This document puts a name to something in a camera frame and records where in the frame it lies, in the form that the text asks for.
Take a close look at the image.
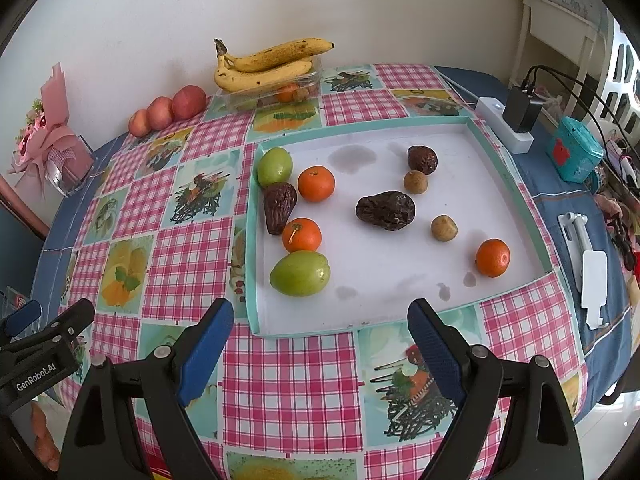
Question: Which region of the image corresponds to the yellow banana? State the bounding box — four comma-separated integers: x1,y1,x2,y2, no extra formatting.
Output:
214,52,315,93
215,37,335,73

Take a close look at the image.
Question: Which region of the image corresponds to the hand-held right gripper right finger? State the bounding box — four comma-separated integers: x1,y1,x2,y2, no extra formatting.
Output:
407,298,583,480

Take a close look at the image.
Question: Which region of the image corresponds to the large dark wrinkled avocado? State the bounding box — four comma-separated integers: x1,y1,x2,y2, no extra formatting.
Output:
355,190,417,232

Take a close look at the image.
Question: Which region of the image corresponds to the black charger cable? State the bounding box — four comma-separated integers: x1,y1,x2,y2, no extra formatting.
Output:
520,64,631,161

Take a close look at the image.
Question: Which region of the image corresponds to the small red apple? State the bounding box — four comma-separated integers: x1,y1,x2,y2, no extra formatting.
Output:
128,109,151,137

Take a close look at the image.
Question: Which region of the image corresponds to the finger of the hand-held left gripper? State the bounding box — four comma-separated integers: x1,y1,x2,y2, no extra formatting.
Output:
0,298,96,356
0,300,42,336

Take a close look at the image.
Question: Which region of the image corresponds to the person's left hand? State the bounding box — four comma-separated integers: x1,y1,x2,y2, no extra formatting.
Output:
31,402,58,471

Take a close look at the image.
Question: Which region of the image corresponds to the large red apple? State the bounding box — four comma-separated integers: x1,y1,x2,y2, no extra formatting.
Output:
172,85,207,121

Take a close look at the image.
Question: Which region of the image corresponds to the pile of small trinkets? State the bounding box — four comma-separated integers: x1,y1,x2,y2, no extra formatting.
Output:
592,160,640,271

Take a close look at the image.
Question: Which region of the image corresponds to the green jujube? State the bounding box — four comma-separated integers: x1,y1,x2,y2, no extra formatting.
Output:
256,147,293,187

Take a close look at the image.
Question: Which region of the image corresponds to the medium red apple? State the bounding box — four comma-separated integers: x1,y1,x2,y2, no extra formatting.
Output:
146,96,175,131

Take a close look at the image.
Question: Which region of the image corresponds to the pink flower bouquet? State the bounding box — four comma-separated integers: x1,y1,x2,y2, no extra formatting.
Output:
6,62,96,196

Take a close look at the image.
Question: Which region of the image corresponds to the large green mango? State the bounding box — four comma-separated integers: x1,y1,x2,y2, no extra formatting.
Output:
269,251,331,297

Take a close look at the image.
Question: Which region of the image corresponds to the clear plastic container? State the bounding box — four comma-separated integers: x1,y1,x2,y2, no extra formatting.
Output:
216,67,322,111

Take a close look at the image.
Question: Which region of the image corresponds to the pink checked printed tablecloth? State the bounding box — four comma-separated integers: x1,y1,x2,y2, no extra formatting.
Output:
57,63,588,480

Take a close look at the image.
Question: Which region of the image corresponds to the tangerine with stem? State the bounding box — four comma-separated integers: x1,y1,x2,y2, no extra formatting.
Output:
282,218,322,254

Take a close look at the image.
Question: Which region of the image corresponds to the teal box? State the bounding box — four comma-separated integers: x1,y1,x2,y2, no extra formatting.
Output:
545,116,605,182

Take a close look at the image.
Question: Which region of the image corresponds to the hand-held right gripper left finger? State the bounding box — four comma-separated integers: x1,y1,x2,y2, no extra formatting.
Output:
57,298,235,480

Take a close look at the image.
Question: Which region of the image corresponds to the white phone stand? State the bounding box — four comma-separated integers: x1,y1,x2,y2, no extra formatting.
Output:
557,211,610,331

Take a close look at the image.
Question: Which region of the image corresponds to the white power strip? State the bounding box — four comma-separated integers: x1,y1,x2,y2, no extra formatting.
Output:
475,96,535,154

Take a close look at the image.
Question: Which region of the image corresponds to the round dark passion fruit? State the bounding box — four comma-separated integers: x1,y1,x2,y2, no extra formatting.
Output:
407,145,439,176

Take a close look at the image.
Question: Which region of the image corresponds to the long dark wrinkled avocado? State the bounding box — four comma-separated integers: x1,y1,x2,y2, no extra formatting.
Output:
263,182,298,236

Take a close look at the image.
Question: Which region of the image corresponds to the black charger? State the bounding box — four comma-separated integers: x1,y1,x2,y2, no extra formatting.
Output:
502,77,543,133

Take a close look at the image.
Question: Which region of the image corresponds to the white lattice basket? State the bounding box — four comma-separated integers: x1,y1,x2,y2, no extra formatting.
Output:
597,27,640,136

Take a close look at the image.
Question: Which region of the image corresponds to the white wooden furniture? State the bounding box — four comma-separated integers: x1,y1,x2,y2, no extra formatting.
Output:
510,0,616,111

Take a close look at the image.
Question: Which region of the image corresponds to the white tray with teal rim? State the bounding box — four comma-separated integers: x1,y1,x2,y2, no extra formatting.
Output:
246,116,553,337

